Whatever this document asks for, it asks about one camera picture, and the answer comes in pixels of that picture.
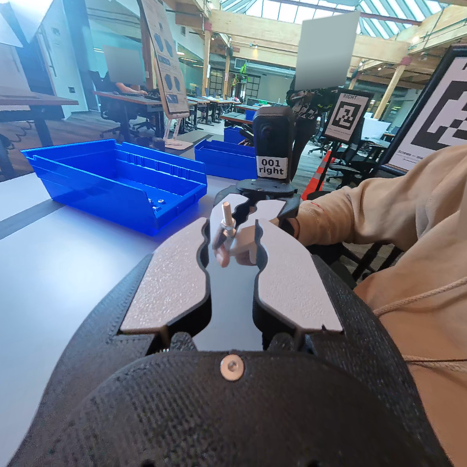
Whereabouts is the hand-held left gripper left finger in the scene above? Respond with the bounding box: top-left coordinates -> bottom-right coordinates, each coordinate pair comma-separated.
119,218 -> 213,343

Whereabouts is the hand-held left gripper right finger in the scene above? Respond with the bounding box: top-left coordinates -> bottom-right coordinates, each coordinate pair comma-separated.
253,219 -> 345,345

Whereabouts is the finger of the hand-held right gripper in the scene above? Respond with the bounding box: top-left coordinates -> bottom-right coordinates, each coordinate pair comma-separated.
210,194 -> 252,228
232,200 -> 285,267

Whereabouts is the silver threaded bolt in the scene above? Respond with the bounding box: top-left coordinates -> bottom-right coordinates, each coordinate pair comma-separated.
221,202 -> 235,235

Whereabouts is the silver wing nut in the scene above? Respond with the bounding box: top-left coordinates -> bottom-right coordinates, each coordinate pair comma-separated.
213,225 -> 241,250

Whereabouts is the blue plastic bin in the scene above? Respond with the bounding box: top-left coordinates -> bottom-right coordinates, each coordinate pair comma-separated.
21,139 -> 208,238
224,126 -> 253,145
195,140 -> 257,181

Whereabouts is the person's right forearm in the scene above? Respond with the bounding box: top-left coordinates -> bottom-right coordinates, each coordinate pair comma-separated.
292,145 -> 467,250

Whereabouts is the orange traffic cone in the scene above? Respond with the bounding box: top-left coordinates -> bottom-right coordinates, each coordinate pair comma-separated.
302,150 -> 330,202

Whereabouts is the black white banner stand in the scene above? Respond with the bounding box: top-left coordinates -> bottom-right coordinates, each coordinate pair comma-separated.
323,89 -> 375,144
383,44 -> 467,177

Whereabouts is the black office chair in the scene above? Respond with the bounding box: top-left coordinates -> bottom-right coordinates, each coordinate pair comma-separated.
327,137 -> 385,190

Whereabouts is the cardboard sign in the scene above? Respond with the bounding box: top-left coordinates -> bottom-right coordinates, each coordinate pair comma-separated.
139,0 -> 193,151

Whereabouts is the person's beige hoodie torso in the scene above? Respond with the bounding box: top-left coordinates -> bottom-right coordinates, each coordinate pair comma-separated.
354,183 -> 467,467

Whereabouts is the wooden desk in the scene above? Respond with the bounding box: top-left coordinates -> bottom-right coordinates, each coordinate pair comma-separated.
0,88 -> 78,180
95,91 -> 165,141

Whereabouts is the studio softbox light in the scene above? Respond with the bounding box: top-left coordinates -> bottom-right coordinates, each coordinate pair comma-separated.
0,0 -> 55,46

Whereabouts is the beige hoodie drawstring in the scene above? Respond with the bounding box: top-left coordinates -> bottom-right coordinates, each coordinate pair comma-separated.
372,276 -> 467,367

